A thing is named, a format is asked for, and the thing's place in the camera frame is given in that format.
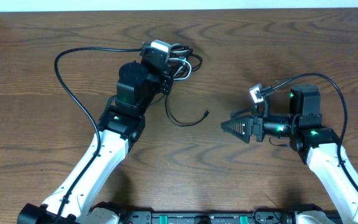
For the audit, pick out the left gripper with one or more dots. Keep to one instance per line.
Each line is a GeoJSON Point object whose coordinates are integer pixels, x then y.
{"type": "Point", "coordinates": [165, 79]}

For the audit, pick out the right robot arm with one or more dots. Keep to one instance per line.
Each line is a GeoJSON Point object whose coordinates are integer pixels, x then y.
{"type": "Point", "coordinates": [319, 147]}

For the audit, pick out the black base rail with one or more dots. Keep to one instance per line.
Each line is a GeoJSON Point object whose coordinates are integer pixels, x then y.
{"type": "Point", "coordinates": [260, 216]}

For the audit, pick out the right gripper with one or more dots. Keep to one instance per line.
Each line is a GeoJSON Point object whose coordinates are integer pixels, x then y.
{"type": "Point", "coordinates": [256, 123]}

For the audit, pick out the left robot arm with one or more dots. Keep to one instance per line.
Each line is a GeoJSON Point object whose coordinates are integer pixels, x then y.
{"type": "Point", "coordinates": [119, 128]}

